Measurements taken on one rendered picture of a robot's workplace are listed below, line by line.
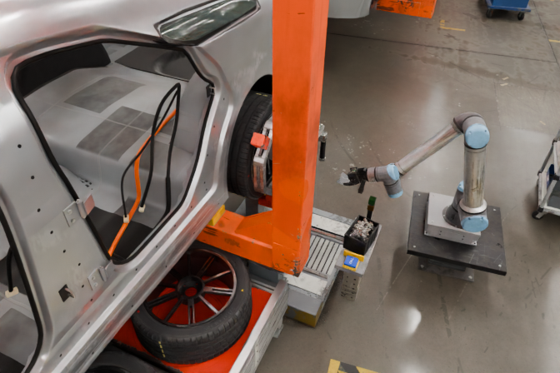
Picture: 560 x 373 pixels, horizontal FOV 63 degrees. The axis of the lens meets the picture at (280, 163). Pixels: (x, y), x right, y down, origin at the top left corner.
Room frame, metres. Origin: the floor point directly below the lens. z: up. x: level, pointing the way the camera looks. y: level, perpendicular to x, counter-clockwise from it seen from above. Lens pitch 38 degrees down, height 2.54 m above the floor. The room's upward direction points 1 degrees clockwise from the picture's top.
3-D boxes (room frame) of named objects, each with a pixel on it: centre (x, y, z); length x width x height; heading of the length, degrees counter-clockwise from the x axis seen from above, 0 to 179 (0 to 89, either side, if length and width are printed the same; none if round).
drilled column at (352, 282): (1.83, -0.48, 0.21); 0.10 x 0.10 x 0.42; 66
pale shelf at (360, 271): (1.85, -0.49, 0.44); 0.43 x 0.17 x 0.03; 156
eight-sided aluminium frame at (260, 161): (2.24, 0.01, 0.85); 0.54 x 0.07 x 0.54; 156
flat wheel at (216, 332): (1.50, 0.48, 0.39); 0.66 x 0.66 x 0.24
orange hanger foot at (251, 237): (1.78, 0.24, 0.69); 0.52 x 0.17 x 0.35; 66
